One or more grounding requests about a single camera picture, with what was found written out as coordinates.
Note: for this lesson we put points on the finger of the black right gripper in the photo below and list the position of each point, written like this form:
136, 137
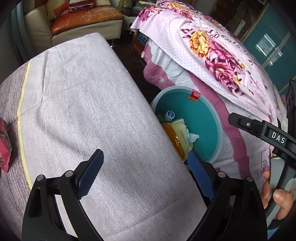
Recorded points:
283, 144

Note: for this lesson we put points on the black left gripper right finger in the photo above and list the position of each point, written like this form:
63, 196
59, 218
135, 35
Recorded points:
235, 211

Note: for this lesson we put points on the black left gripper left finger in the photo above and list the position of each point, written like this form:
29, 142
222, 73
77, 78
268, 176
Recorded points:
42, 219

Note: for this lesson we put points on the orange yellow snack bag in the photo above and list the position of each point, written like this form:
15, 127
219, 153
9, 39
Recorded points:
177, 133

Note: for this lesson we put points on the teal plastic trash bin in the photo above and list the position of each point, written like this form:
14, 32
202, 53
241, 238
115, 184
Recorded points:
199, 115

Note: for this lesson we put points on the person's right hand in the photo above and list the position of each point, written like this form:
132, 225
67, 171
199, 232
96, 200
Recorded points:
281, 197

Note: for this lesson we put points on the pink snack wrapper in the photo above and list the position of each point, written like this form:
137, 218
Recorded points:
5, 147

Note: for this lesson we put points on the white tissue in bin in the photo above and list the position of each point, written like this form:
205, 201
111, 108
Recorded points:
191, 137

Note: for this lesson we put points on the plastic bottle blue cap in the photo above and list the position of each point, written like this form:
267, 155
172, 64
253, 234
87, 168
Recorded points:
169, 116

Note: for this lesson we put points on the pink floral quilt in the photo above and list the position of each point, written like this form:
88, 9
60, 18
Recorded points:
187, 48

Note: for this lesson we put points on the beige sofa orange cushion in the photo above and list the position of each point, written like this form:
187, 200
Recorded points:
43, 33

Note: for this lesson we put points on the cream printed pillow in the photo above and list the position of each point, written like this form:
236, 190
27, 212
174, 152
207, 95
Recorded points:
55, 8

